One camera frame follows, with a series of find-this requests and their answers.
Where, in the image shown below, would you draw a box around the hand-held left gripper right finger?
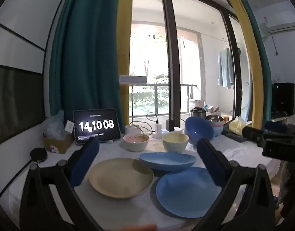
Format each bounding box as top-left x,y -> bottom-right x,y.
193,138 -> 277,231

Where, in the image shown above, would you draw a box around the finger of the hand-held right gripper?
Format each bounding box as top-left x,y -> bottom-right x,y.
264,121 -> 287,134
242,126 -> 265,142

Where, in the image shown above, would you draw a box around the black case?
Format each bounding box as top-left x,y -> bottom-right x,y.
271,82 -> 295,120

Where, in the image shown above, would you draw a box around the cream round plate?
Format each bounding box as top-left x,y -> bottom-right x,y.
88,158 -> 154,200

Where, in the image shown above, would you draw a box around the light blue hanging towel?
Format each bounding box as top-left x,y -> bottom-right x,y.
218,48 -> 235,89

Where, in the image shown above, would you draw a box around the yellow tissue pack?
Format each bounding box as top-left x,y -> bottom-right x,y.
228,116 -> 247,136

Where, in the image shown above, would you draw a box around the cream bowl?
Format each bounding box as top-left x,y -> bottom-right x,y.
161,133 -> 189,152

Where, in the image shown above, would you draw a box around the clear plastic bag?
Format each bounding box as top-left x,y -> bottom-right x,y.
43,109 -> 66,140

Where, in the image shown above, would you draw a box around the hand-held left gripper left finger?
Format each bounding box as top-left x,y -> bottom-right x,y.
19,137 -> 109,231

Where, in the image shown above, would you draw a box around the cardboard box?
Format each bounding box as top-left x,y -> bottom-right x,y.
43,132 -> 74,154

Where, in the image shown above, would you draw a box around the teal curtain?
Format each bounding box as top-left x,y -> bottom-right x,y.
236,0 -> 273,126
49,0 -> 121,128

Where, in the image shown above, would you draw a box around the white desk lamp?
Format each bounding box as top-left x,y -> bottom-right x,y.
119,75 -> 148,136

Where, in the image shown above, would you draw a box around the dark door frame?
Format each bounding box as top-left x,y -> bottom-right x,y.
161,0 -> 182,126

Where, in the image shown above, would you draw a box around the pink strawberry print bowl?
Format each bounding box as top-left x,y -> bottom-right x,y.
123,133 -> 150,152

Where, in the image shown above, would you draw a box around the tablet showing clock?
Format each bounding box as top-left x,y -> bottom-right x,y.
73,108 -> 121,146

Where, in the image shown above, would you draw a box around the black round gadget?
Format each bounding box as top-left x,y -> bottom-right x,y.
29,147 -> 47,162

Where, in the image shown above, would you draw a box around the yellow curtain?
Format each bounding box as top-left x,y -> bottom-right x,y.
222,0 -> 265,130
116,0 -> 134,134

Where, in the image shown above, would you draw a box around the blue oval plate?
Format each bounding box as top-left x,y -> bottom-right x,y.
138,152 -> 197,172

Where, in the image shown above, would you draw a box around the pink bowl with steel liner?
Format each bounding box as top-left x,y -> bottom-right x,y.
205,115 -> 224,127

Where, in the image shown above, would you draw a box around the large blue bowl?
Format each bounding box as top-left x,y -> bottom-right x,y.
185,116 -> 215,145

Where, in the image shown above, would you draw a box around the black lamp cable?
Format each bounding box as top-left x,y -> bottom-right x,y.
130,121 -> 156,136

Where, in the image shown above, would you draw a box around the small white box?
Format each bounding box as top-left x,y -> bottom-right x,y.
65,120 -> 75,134

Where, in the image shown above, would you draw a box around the light blue bowl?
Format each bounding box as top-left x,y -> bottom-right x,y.
211,124 -> 224,137

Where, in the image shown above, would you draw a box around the blue round plate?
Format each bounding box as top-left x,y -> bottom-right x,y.
155,167 -> 232,219

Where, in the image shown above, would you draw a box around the white air conditioner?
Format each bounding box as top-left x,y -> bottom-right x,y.
259,17 -> 295,33

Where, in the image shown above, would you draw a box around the white power strip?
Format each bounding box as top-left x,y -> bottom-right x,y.
151,126 -> 184,139

